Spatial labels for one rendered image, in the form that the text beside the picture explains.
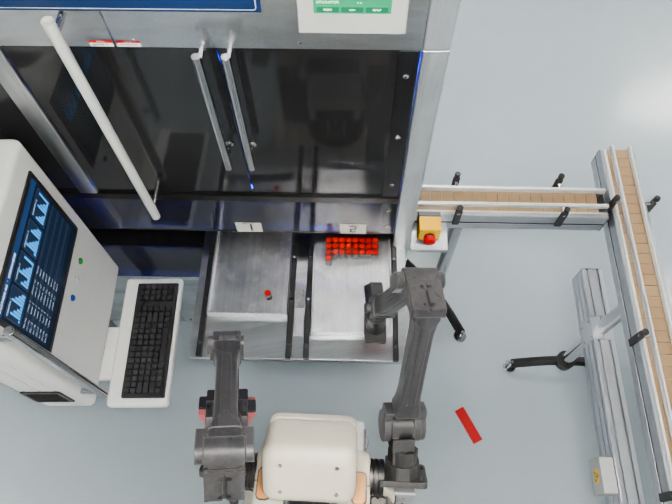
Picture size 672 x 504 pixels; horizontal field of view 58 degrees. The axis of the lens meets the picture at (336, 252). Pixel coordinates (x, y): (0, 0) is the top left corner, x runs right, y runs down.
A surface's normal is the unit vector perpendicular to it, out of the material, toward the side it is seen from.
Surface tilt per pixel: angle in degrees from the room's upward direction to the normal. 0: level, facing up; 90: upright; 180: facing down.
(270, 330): 0
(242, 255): 0
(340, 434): 42
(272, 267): 0
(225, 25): 90
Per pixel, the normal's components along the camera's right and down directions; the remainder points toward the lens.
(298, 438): 0.03, -0.93
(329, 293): -0.01, -0.45
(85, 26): -0.03, 0.90
